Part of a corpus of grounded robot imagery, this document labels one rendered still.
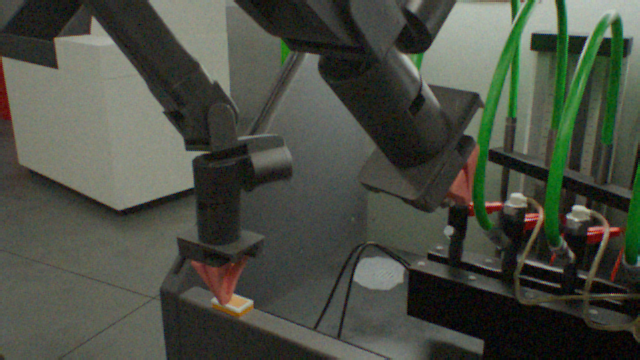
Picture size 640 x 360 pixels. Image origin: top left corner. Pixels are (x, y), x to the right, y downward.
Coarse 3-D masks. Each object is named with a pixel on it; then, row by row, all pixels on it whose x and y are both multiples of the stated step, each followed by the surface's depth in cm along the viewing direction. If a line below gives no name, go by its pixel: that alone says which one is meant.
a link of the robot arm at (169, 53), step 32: (96, 0) 68; (128, 0) 69; (128, 32) 69; (160, 32) 72; (160, 64) 72; (192, 64) 73; (160, 96) 75; (192, 96) 73; (224, 96) 76; (192, 128) 76
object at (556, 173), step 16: (608, 16) 71; (592, 32) 69; (592, 48) 67; (592, 64) 67; (576, 80) 66; (576, 96) 65; (608, 96) 84; (576, 112) 65; (608, 112) 85; (560, 128) 65; (608, 128) 86; (560, 144) 65; (608, 144) 87; (560, 160) 65; (608, 160) 87; (560, 176) 65; (608, 176) 88; (560, 192) 66; (544, 224) 68; (560, 240) 70; (560, 256) 74
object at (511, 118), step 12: (516, 0) 92; (516, 12) 93; (516, 48) 97; (420, 60) 69; (516, 60) 98; (516, 72) 99; (516, 84) 99; (516, 96) 100; (516, 108) 101; (516, 120) 102
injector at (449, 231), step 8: (448, 208) 90; (456, 208) 88; (464, 208) 88; (448, 216) 90; (456, 216) 89; (464, 216) 89; (448, 224) 90; (456, 224) 89; (464, 224) 89; (448, 232) 88; (456, 232) 89; (464, 232) 90; (456, 240) 90; (448, 248) 92; (456, 248) 91; (448, 256) 92; (456, 256) 91; (448, 264) 92; (456, 264) 92
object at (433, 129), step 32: (416, 96) 45; (448, 96) 50; (480, 96) 49; (384, 128) 45; (416, 128) 45; (448, 128) 48; (384, 160) 50; (416, 160) 48; (384, 192) 49; (416, 192) 47
